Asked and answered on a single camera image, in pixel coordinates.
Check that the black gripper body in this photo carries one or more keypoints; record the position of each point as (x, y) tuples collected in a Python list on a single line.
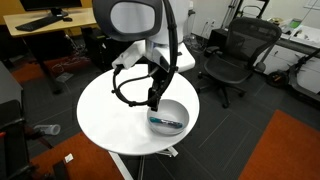
[(159, 76)]

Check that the teal dry-erase marker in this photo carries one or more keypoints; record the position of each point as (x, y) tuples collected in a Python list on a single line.
[(166, 122)]

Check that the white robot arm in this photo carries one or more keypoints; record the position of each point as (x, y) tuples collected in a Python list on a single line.
[(155, 30)]

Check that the white round bowl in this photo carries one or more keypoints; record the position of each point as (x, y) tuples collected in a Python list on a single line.
[(169, 110)]

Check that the black desktop computer tower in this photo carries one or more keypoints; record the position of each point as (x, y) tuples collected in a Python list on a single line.
[(94, 41)]

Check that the white table base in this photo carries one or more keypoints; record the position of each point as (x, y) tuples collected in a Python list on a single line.
[(170, 151)]

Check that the black mesh office chair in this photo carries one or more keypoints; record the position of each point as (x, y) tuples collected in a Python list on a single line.
[(246, 39)]

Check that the light wooden desk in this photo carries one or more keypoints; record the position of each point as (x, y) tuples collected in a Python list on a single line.
[(81, 17)]

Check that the black computer mouse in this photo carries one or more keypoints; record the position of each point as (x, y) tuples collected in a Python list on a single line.
[(67, 19)]

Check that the clear plastic cup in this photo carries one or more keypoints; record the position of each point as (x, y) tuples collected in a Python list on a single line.
[(53, 129)]

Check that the black electric scooter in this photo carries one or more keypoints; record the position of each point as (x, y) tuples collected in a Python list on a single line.
[(282, 78)]

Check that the black computer monitor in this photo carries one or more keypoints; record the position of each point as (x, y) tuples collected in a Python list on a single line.
[(55, 6)]

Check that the white cabinet with drawers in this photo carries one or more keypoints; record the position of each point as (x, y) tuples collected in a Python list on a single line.
[(297, 40)]

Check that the black keyboard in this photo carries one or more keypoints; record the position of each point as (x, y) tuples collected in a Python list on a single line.
[(37, 24)]

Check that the black chair at left edge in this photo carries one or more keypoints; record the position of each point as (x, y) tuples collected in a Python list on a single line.
[(14, 156)]

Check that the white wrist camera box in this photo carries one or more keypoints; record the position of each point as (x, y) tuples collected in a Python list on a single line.
[(130, 56)]

